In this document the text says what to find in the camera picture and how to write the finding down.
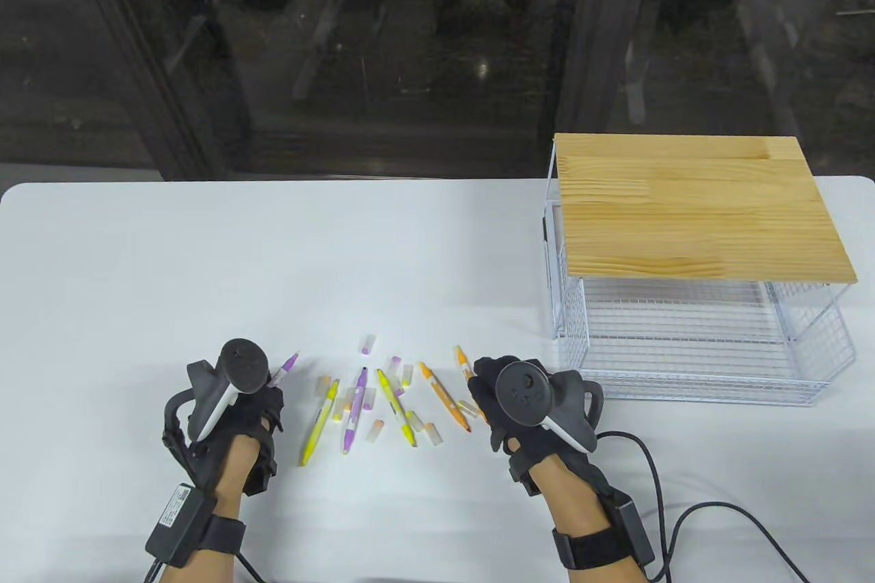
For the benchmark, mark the person's right hand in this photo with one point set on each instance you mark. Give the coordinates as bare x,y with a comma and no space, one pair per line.
482,385

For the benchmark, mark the person's left hand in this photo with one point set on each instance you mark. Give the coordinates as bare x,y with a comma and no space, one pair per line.
253,415

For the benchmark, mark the orange double-ended highlighter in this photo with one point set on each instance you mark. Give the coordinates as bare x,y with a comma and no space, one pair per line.
463,361
444,395

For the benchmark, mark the black and white controller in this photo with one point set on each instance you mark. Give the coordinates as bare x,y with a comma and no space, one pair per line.
523,391
243,364

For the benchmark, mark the purple double-ended highlighter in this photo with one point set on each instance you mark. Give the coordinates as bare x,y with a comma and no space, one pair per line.
287,365
354,412

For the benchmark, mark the yellow double-ended highlighter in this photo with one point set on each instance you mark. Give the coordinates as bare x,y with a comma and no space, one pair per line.
395,405
318,426

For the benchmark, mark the cluster of clear highlighter caps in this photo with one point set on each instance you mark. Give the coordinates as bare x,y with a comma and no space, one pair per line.
369,344

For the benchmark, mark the person's left forearm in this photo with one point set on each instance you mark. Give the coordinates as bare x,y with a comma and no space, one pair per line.
232,473

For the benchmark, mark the person's right forearm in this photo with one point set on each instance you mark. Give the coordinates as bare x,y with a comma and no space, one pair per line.
574,501

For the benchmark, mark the light wooden board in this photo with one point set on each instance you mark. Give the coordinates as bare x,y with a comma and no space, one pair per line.
697,214

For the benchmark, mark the black labelled wrist camera box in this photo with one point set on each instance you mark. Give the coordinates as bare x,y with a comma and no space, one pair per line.
178,528

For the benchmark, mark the dark window frame post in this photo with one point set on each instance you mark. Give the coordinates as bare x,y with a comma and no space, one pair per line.
171,98
588,63

